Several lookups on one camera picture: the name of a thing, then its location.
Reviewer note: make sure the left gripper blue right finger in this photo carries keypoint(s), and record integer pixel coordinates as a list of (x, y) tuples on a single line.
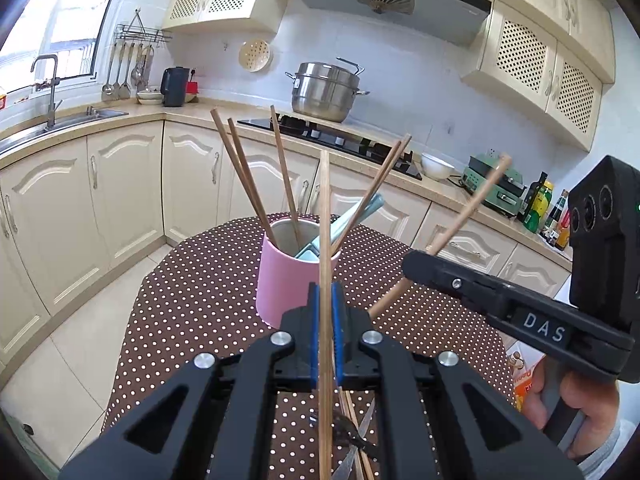
[(338, 311)]

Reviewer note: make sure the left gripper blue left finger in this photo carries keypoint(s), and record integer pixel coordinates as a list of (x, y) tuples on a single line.
[(314, 305)]

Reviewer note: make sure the light blue sheathed knife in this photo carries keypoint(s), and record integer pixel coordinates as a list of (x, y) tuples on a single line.
[(345, 224)]

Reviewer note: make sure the black plastic spork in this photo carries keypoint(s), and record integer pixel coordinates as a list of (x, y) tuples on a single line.
[(342, 432)]

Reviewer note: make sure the silver metal spoon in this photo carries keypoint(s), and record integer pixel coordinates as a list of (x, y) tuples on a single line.
[(345, 467)]

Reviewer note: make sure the person's right hand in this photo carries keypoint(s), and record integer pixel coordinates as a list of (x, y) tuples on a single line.
[(598, 401)]

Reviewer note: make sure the pink cylindrical utensil holder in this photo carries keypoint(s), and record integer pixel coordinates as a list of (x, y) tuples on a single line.
[(286, 269)]

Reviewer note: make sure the orange snack bag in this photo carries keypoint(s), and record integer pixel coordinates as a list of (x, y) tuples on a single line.
[(522, 377)]

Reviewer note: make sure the red sauce bottle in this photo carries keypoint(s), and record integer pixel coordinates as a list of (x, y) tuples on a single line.
[(564, 232)]

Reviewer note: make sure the dark soy sauce bottle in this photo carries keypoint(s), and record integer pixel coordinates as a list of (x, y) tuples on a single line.
[(554, 216)]

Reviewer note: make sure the brown polka dot tablecloth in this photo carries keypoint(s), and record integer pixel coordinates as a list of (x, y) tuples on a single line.
[(201, 298)]

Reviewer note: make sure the yellow green bottle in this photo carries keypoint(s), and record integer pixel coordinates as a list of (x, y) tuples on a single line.
[(539, 207)]

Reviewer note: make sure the dark oil bottle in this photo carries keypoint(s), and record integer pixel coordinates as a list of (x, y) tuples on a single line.
[(530, 196)]

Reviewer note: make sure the black gas stove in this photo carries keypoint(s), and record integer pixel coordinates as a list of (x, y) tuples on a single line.
[(330, 137)]

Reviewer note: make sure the white ceramic bowl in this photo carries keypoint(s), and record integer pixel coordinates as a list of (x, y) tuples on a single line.
[(436, 168)]

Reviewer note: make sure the stainless steel steamer pot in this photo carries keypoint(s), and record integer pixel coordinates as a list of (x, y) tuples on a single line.
[(325, 91)]

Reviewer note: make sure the black electric kettle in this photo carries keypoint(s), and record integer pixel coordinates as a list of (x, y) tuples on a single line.
[(173, 86)]

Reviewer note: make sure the lower cream cabinets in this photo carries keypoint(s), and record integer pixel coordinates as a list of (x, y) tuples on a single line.
[(77, 208)]

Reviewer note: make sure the cream cabinets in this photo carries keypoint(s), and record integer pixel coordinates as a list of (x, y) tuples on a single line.
[(550, 58), (77, 208)]

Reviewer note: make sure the upper cream cabinets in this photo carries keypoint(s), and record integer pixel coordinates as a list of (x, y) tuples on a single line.
[(550, 58)]

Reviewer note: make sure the chrome sink faucet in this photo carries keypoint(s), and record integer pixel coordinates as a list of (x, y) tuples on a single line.
[(53, 82)]

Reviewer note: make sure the stainless steel sink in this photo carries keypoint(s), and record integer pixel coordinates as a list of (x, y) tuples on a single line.
[(91, 114)]

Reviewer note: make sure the round perforated wall plate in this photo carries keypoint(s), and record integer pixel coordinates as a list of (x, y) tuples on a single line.
[(255, 55)]

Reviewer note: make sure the wall utensil rack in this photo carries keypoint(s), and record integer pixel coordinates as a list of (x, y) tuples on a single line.
[(130, 58)]

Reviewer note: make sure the window with frame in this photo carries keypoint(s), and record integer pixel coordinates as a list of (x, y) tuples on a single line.
[(52, 38)]

